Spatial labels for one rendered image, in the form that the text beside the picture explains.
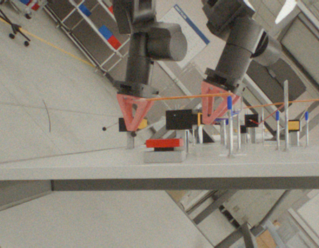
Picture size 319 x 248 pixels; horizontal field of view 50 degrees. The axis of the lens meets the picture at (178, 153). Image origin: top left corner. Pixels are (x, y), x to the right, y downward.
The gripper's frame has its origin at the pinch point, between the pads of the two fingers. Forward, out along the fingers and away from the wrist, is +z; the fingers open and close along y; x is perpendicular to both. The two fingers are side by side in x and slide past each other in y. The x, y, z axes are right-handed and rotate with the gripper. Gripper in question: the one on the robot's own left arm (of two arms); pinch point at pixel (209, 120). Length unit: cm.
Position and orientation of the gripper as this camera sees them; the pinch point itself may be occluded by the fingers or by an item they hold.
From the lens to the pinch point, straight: 68.6
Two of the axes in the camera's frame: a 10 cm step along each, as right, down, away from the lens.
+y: 3.4, -0.8, 9.4
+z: -3.7, 9.0, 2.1
